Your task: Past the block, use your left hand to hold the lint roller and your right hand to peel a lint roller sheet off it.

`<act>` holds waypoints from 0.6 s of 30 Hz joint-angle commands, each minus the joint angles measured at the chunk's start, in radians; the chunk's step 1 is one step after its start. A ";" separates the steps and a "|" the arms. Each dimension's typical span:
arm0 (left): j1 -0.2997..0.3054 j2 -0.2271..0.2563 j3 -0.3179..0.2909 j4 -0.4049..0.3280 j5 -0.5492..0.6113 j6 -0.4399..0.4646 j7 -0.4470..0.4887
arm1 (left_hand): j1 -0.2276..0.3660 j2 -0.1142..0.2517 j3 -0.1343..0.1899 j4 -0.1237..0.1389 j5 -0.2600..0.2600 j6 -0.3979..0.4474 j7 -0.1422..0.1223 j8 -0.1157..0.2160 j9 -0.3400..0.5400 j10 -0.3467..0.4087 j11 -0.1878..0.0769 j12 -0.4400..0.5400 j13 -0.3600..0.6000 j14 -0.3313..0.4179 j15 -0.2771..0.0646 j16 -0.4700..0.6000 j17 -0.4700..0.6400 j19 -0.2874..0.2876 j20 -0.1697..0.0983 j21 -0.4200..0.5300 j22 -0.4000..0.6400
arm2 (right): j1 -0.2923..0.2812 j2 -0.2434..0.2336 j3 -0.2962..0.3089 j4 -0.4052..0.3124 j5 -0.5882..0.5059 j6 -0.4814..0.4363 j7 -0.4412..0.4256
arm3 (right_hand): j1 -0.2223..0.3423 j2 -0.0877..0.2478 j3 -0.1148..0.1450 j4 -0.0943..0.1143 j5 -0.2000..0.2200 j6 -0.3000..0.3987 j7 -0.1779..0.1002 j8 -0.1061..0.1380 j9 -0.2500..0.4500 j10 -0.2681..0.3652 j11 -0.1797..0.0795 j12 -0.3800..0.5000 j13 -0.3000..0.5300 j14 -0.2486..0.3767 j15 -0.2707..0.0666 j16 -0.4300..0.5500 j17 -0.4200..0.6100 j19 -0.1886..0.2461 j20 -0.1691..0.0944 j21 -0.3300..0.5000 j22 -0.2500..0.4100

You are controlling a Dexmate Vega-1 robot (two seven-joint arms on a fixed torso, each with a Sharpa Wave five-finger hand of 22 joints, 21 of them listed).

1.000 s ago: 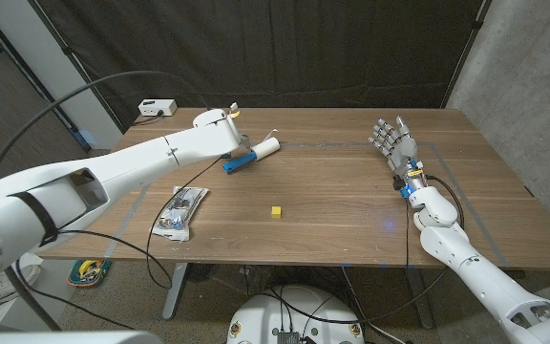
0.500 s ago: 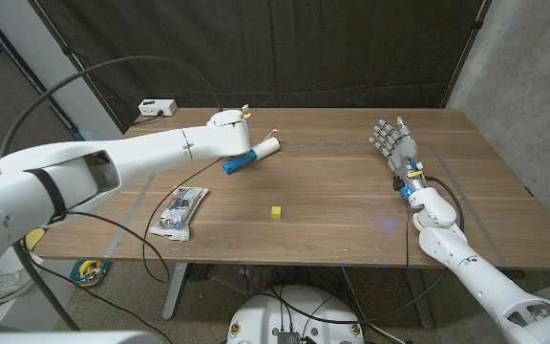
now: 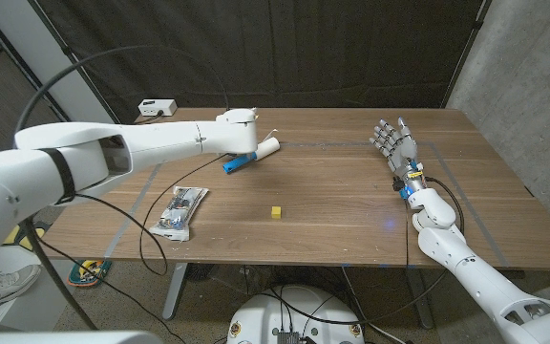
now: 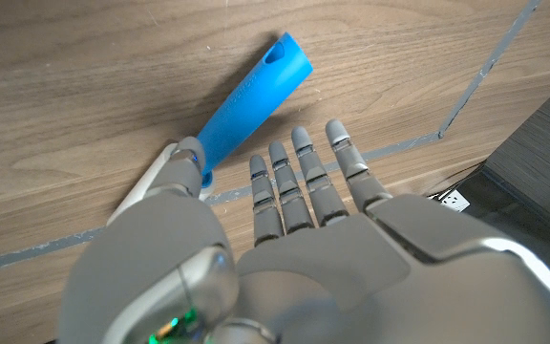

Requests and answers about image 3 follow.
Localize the white power outlet box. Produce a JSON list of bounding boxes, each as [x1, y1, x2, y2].
[[137, 98, 179, 118]]

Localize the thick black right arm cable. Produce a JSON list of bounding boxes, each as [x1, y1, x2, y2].
[[298, 176, 466, 324]]

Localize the blue handled white lint roller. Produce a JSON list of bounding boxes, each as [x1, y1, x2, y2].
[[222, 136, 282, 175]]

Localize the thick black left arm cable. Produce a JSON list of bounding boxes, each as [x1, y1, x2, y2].
[[13, 44, 231, 331]]

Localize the yellow black slipper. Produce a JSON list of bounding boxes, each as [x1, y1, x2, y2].
[[3, 224, 23, 246], [16, 220, 51, 252]]

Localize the colourful floor item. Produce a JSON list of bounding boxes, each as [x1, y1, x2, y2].
[[68, 259, 113, 288]]

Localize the black backdrop curtain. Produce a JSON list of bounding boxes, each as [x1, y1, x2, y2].
[[29, 0, 494, 131]]

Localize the grey table leg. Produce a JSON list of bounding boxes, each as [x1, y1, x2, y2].
[[403, 267, 436, 330], [162, 262, 189, 320]]

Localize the black backdrop stand pole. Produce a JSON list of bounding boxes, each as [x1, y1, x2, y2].
[[29, 0, 123, 126], [441, 0, 492, 109]]

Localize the clear plastic parts bag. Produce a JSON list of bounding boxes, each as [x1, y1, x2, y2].
[[148, 185, 209, 243]]

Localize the thin black left wrist cable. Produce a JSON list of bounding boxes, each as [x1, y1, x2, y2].
[[35, 152, 231, 344]]

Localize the sneakers on floor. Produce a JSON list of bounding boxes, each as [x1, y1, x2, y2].
[[0, 246, 66, 331]]

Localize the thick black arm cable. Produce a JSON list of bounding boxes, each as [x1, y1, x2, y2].
[[298, 176, 466, 324], [13, 44, 231, 331]]

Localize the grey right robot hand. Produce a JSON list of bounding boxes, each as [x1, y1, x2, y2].
[[369, 117, 427, 193]]

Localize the white robot torso base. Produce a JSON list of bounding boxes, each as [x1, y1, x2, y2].
[[225, 285, 366, 344]]

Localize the white robot chest edge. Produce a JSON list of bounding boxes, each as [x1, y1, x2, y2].
[[0, 330, 164, 344]]

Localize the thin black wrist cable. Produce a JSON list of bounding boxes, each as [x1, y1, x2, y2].
[[35, 152, 231, 344], [403, 198, 411, 269]]

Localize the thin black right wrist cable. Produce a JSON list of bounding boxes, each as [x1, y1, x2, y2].
[[403, 198, 411, 269]]

